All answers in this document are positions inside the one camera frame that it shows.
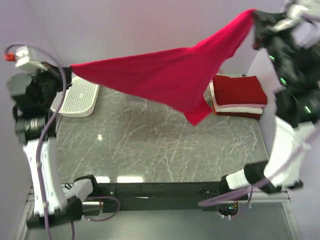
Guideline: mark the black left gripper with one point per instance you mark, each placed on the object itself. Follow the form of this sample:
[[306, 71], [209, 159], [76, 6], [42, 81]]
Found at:
[[52, 71]]

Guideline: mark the white plastic basket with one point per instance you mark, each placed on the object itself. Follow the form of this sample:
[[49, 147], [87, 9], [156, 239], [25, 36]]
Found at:
[[80, 99]]

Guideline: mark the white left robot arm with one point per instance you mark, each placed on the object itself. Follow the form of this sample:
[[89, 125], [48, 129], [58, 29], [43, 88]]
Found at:
[[35, 127]]

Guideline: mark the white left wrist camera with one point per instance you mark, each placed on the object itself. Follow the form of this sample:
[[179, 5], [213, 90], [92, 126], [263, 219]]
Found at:
[[24, 59]]

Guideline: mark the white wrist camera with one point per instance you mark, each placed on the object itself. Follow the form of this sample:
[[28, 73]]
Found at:
[[302, 21], [24, 59]]

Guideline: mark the pink white folded t-shirt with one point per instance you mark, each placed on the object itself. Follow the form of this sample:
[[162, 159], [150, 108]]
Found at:
[[233, 109]]

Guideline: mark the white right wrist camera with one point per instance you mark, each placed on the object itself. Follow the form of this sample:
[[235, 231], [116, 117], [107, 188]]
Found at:
[[302, 21]]

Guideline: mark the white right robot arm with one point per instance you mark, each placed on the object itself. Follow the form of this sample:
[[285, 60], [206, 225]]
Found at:
[[297, 107]]

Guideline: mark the bright red t-shirt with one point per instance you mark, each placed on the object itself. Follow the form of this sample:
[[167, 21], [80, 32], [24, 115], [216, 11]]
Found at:
[[176, 77]]

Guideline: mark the aluminium frame rail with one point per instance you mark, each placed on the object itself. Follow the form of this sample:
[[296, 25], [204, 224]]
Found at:
[[257, 197]]

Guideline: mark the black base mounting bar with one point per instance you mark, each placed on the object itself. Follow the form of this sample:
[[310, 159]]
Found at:
[[157, 196]]

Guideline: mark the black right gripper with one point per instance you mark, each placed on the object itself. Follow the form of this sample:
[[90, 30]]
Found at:
[[263, 31]]

